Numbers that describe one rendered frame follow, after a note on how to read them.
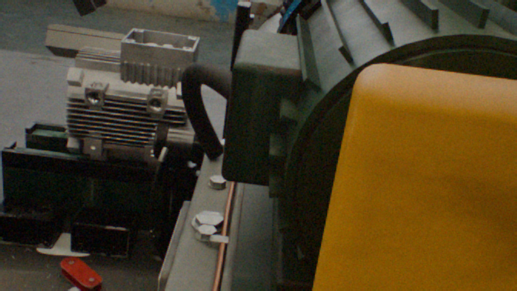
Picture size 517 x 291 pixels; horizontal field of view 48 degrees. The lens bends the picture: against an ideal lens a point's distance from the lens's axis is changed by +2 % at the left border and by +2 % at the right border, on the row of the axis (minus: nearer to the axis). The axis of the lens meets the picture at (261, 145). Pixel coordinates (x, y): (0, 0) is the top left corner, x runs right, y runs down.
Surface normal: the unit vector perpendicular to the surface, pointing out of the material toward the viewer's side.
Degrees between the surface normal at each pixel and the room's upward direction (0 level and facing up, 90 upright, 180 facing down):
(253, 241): 0
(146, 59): 90
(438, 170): 90
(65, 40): 58
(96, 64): 88
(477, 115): 79
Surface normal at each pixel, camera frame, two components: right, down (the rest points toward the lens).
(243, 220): 0.13, -0.91
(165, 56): -0.01, 0.40
